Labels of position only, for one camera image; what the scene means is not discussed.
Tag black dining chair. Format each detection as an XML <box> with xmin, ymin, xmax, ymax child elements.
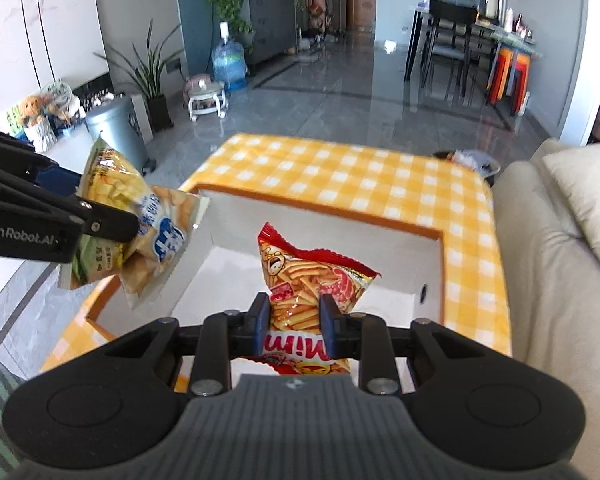
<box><xmin>419</xmin><ymin>0</ymin><xmax>479</xmax><ymax>98</ymax></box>

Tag teddy bear toy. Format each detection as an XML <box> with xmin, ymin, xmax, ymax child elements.
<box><xmin>19</xmin><ymin>96</ymin><xmax>44</xmax><ymax>128</ymax></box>

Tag silver trash bin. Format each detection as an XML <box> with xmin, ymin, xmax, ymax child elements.
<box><xmin>85</xmin><ymin>96</ymin><xmax>157</xmax><ymax>176</ymax></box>

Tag dark grey cabinet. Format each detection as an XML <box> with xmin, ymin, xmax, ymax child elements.
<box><xmin>240</xmin><ymin>0</ymin><xmax>297</xmax><ymax>65</ymax></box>

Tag potted long-leaf plant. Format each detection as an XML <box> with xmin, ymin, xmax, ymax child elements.
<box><xmin>94</xmin><ymin>20</ymin><xmax>184</xmax><ymax>132</ymax></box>

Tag dining table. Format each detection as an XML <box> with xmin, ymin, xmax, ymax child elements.
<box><xmin>404</xmin><ymin>0</ymin><xmax>542</xmax><ymax>81</ymax></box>

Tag white cushion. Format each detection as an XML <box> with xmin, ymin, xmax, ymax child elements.
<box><xmin>543</xmin><ymin>143</ymin><xmax>600</xmax><ymax>260</ymax></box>

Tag yellow biscuit snack bag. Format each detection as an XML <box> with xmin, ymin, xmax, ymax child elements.
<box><xmin>58</xmin><ymin>139</ymin><xmax>209</xmax><ymax>307</ymax></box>

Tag small waste basket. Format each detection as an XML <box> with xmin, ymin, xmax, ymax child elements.
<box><xmin>432</xmin><ymin>150</ymin><xmax>502</xmax><ymax>186</ymax></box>

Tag stacked orange red stools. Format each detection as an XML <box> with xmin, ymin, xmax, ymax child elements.
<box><xmin>486</xmin><ymin>46</ymin><xmax>531</xmax><ymax>115</ymax></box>

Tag yellow checkered tablecloth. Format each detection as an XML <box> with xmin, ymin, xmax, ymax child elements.
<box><xmin>45</xmin><ymin>133</ymin><xmax>512</xmax><ymax>368</ymax></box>

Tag red Mimi snack bag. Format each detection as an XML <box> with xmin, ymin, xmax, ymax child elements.
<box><xmin>250</xmin><ymin>223</ymin><xmax>378</xmax><ymax>375</ymax></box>

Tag blue water jug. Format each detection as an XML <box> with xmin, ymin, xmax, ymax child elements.
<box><xmin>211</xmin><ymin>22</ymin><xmax>247</xmax><ymax>92</ymax></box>

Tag small white rolling stool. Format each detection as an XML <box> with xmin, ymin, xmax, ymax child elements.
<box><xmin>183</xmin><ymin>74</ymin><xmax>228</xmax><ymax>122</ymax></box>

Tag orange cardboard box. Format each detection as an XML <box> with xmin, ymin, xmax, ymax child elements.
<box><xmin>84</xmin><ymin>182</ymin><xmax>447</xmax><ymax>394</ymax></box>

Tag beige sofa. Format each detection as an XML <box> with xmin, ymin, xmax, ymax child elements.
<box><xmin>492</xmin><ymin>139</ymin><xmax>600</xmax><ymax>479</ymax></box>

